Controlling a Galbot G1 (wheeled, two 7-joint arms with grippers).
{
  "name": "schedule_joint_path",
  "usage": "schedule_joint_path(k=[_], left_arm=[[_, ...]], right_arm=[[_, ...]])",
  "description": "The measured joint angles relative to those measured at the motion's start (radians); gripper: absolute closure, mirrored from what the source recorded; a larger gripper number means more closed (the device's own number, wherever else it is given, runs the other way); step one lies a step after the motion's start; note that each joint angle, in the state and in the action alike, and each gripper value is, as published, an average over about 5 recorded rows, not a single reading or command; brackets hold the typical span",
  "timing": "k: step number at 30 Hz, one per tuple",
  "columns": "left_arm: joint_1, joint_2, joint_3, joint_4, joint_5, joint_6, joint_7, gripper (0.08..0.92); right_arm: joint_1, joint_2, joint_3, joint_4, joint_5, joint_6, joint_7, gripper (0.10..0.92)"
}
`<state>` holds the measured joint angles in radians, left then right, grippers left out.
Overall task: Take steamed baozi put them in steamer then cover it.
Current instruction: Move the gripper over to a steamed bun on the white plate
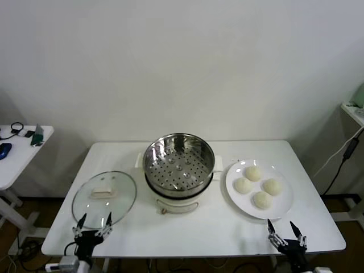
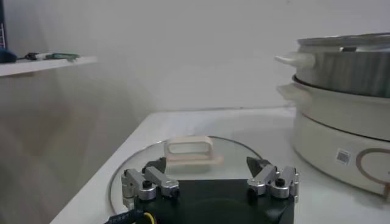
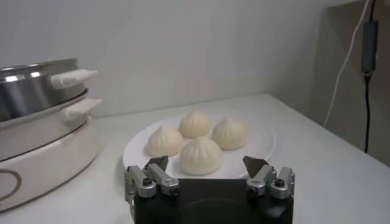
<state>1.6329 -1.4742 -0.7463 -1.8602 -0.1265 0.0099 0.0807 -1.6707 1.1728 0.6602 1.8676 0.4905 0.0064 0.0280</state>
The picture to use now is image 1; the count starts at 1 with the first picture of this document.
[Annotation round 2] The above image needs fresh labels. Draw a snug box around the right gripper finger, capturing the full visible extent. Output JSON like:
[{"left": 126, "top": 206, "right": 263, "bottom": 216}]
[
  {"left": 289, "top": 221, "right": 308, "bottom": 247},
  {"left": 267, "top": 218, "right": 287, "bottom": 248}
]

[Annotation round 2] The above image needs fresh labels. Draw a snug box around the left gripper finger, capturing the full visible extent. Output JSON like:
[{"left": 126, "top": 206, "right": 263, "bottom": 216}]
[
  {"left": 95, "top": 211, "right": 113, "bottom": 238},
  {"left": 72, "top": 213, "right": 88, "bottom": 238}
]

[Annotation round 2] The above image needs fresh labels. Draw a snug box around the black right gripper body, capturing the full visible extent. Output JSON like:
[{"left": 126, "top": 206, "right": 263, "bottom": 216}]
[{"left": 278, "top": 239, "right": 309, "bottom": 270}]

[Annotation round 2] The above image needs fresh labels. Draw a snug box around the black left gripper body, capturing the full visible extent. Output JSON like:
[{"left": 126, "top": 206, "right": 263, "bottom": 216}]
[{"left": 74, "top": 229, "right": 104, "bottom": 262}]

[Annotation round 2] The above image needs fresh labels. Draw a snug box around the glass lid with white handle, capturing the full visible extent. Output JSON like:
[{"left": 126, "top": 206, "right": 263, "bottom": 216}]
[{"left": 71, "top": 170, "right": 138, "bottom": 230}]

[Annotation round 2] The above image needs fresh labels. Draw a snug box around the white steamed baozi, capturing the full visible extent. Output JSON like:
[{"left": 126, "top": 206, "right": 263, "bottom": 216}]
[
  {"left": 245, "top": 166, "right": 262, "bottom": 182},
  {"left": 262, "top": 178, "right": 282, "bottom": 196},
  {"left": 233, "top": 177, "right": 253, "bottom": 196},
  {"left": 252, "top": 191, "right": 273, "bottom": 210}
]

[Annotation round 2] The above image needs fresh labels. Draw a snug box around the stainless steel steamer basket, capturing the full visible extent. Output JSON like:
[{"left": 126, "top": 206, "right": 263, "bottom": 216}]
[{"left": 135, "top": 133, "right": 224, "bottom": 198}]

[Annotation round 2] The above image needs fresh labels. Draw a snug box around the white round plate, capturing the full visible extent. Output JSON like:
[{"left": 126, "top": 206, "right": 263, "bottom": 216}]
[{"left": 225, "top": 159, "right": 294, "bottom": 220}]

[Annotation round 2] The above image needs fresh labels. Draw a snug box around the white electric cooker base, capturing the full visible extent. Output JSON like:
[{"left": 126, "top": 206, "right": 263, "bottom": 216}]
[{"left": 144, "top": 167, "right": 222, "bottom": 216}]

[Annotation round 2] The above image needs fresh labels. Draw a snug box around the white side table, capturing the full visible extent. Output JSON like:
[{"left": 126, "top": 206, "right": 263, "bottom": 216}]
[{"left": 0, "top": 124, "right": 55, "bottom": 254}]

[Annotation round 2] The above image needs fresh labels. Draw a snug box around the green hand tool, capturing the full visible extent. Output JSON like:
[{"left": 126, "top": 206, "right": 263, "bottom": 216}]
[{"left": 30, "top": 123, "right": 46, "bottom": 147}]

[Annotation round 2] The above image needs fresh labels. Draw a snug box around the blue computer mouse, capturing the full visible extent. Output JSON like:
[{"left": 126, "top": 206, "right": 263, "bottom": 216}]
[{"left": 0, "top": 143, "right": 13, "bottom": 160}]

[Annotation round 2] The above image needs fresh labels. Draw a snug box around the mint green appliance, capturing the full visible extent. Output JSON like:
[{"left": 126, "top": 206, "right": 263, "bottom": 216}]
[{"left": 351, "top": 85, "right": 364, "bottom": 108}]

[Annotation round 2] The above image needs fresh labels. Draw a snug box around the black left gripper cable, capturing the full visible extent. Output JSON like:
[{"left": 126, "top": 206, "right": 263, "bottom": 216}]
[{"left": 63, "top": 241, "right": 79, "bottom": 257}]

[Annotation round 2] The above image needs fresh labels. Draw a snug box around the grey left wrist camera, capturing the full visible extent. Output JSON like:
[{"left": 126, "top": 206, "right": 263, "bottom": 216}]
[{"left": 45, "top": 255, "right": 80, "bottom": 273}]

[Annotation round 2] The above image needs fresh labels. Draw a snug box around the black coiled floor cable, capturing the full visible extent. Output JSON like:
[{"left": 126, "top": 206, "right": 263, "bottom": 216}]
[{"left": 15, "top": 238, "right": 43, "bottom": 271}]

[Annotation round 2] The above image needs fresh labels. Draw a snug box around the white hanging cable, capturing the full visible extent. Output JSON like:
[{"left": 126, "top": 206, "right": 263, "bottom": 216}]
[{"left": 312, "top": 133, "right": 357, "bottom": 177}]

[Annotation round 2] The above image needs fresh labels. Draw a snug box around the black power adapter with cable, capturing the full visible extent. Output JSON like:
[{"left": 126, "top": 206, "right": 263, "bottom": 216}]
[{"left": 322, "top": 137, "right": 360, "bottom": 196}]

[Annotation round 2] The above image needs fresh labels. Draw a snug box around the black looped cable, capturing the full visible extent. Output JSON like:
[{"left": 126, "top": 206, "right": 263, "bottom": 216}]
[{"left": 0, "top": 122, "right": 25, "bottom": 140}]

